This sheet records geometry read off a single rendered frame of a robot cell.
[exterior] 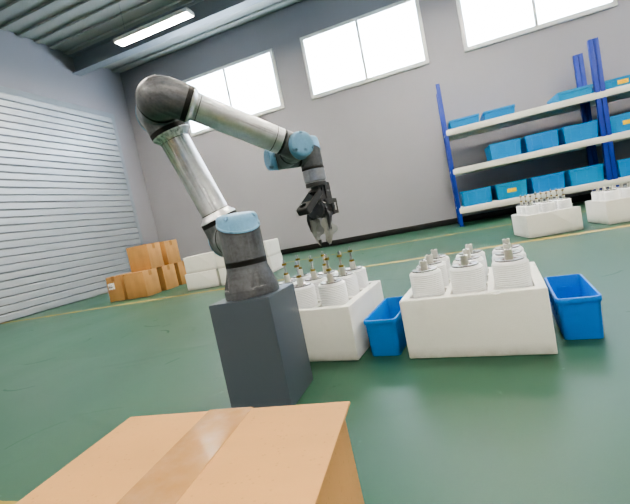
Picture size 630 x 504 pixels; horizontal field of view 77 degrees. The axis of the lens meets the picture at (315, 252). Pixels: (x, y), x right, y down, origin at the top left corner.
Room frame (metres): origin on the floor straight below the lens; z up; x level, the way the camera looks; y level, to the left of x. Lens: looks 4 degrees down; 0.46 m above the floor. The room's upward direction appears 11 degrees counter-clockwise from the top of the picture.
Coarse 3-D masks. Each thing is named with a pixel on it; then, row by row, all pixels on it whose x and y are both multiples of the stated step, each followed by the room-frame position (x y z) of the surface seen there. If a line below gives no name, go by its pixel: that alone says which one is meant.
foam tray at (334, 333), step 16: (368, 288) 1.47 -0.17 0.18; (320, 304) 1.35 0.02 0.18; (352, 304) 1.27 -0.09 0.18; (368, 304) 1.41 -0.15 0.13; (304, 320) 1.31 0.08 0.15; (320, 320) 1.28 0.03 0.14; (336, 320) 1.26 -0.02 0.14; (352, 320) 1.25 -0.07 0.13; (304, 336) 1.31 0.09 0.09; (320, 336) 1.29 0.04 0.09; (336, 336) 1.26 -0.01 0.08; (352, 336) 1.24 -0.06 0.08; (320, 352) 1.29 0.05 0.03; (336, 352) 1.27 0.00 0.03; (352, 352) 1.24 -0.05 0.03
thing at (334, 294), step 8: (320, 288) 1.31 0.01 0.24; (328, 288) 1.30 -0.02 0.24; (336, 288) 1.30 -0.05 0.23; (344, 288) 1.31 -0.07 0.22; (320, 296) 1.32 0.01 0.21; (328, 296) 1.30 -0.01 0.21; (336, 296) 1.29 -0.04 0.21; (344, 296) 1.31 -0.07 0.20; (328, 304) 1.30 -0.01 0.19; (336, 304) 1.29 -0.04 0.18
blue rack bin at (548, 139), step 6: (546, 132) 5.04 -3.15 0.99; (552, 132) 5.02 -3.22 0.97; (522, 138) 5.27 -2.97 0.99; (528, 138) 5.12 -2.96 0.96; (534, 138) 5.09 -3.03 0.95; (540, 138) 5.07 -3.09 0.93; (546, 138) 5.05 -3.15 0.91; (552, 138) 5.03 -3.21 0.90; (522, 144) 5.38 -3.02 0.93; (528, 144) 5.12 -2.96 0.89; (534, 144) 5.10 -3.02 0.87; (540, 144) 5.08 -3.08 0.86; (546, 144) 5.06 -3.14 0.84; (552, 144) 5.04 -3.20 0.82; (558, 144) 5.01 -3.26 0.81; (522, 150) 5.46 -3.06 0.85; (528, 150) 5.13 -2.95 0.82; (534, 150) 5.11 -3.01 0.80
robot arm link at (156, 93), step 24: (144, 96) 1.04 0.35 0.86; (168, 96) 1.03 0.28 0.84; (192, 96) 1.12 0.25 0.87; (168, 120) 1.11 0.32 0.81; (192, 120) 1.09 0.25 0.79; (216, 120) 1.08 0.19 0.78; (240, 120) 1.10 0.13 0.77; (264, 120) 1.14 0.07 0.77; (264, 144) 1.14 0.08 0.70; (288, 144) 1.15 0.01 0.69; (312, 144) 1.16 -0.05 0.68
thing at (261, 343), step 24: (288, 288) 1.12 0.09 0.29; (216, 312) 1.04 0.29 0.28; (240, 312) 1.02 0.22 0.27; (264, 312) 1.00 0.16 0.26; (288, 312) 1.08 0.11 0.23; (216, 336) 1.05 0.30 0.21; (240, 336) 1.02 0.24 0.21; (264, 336) 1.00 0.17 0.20; (288, 336) 1.05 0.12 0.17; (240, 360) 1.03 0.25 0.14; (264, 360) 1.00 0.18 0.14; (288, 360) 1.02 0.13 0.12; (240, 384) 1.03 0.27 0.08; (264, 384) 1.01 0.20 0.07; (288, 384) 1.00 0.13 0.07
